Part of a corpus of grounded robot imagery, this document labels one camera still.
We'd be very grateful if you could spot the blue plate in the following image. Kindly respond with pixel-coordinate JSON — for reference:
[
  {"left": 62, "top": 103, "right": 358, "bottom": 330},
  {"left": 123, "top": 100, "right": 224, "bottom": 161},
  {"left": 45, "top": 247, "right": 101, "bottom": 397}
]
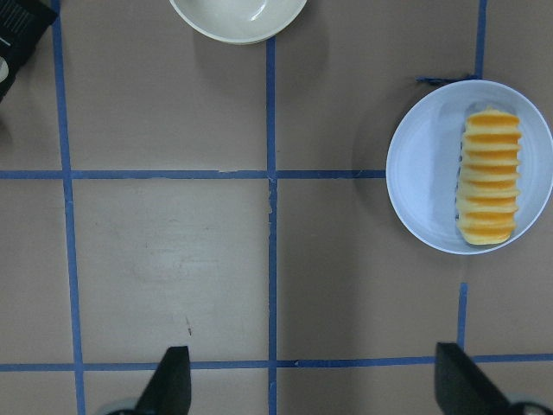
[{"left": 386, "top": 80, "right": 552, "bottom": 255}]

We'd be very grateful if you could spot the yellow orange striped bread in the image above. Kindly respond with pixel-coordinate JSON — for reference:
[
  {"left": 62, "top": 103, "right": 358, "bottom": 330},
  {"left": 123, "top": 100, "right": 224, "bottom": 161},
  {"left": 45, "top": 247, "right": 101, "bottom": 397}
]
[{"left": 455, "top": 107, "right": 522, "bottom": 246}]

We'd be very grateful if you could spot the black plate rack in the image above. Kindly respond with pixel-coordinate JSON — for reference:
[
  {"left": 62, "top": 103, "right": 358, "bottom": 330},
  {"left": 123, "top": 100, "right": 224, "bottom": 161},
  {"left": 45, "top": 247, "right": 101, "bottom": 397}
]
[{"left": 1, "top": 0, "right": 58, "bottom": 99}]

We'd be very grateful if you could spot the cream white bowl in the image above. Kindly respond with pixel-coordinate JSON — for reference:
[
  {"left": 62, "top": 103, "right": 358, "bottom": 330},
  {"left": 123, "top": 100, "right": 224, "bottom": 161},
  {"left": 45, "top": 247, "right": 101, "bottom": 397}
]
[{"left": 170, "top": 0, "right": 307, "bottom": 45}]

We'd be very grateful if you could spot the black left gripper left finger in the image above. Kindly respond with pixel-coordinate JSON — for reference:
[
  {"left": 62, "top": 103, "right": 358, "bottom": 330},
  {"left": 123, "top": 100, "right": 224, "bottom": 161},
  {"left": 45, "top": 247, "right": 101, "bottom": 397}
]
[{"left": 97, "top": 346, "right": 192, "bottom": 415}]

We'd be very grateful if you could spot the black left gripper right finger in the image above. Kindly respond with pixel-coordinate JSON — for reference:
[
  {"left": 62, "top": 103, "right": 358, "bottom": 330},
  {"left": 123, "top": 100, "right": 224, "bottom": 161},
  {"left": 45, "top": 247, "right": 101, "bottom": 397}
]
[{"left": 434, "top": 342, "right": 552, "bottom": 415}]

